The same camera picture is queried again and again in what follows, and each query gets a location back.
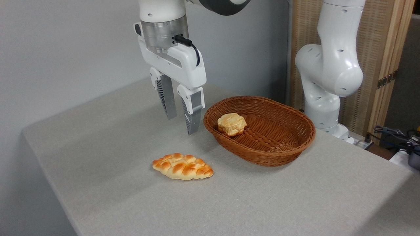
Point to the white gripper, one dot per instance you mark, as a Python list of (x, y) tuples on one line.
[(187, 67)]

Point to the braided golden bread loaf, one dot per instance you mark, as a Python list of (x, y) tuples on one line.
[(183, 167)]

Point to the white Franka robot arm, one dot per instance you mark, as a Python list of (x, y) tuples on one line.
[(328, 65)]

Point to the small round bread bun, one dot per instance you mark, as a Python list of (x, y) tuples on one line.
[(231, 124)]

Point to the brown wicker basket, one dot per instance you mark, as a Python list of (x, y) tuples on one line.
[(279, 144)]

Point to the wooden rattan folding screen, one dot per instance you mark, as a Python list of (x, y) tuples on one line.
[(374, 39)]

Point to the metal screen hinge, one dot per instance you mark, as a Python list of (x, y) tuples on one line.
[(387, 79)]

